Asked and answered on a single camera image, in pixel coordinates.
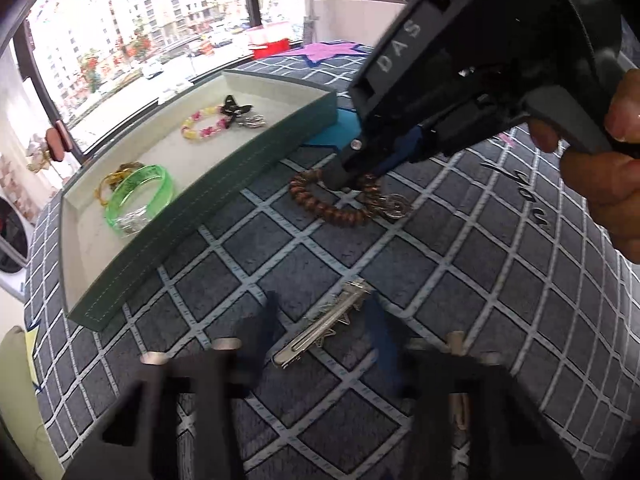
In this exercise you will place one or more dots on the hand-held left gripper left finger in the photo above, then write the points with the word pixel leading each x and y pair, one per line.
pixel 260 332

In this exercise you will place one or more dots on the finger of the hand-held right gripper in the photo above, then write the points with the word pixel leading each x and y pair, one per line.
pixel 347 165
pixel 405 146

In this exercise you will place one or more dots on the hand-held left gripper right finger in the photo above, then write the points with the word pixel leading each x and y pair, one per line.
pixel 386 342

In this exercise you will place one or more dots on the silver star hair clip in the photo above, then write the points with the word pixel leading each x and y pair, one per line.
pixel 310 332

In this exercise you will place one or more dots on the black hair claw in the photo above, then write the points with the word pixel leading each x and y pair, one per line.
pixel 231 106

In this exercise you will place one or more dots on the green jewelry tray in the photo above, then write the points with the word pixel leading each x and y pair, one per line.
pixel 165 240

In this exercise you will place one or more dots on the green translucent bangle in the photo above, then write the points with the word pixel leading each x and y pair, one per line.
pixel 161 185

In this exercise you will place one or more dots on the person's right hand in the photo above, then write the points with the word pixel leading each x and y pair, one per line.
pixel 610 190

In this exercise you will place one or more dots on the grey checked star tablecloth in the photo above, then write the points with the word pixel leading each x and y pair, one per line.
pixel 320 270

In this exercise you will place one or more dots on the white low cabinet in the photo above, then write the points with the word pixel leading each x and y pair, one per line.
pixel 345 15

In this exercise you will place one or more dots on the pink plastic basin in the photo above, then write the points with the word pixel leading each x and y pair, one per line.
pixel 267 34

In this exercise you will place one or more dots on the pale green sofa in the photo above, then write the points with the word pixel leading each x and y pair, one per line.
pixel 20 410

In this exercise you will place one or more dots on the white washing machine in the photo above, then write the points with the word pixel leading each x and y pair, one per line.
pixel 10 240

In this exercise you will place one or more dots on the brown slipper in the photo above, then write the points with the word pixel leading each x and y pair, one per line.
pixel 59 140

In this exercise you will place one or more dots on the patterned panel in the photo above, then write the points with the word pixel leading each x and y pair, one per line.
pixel 15 185

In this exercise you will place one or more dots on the gold stand with white ornament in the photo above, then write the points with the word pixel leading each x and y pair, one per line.
pixel 37 152

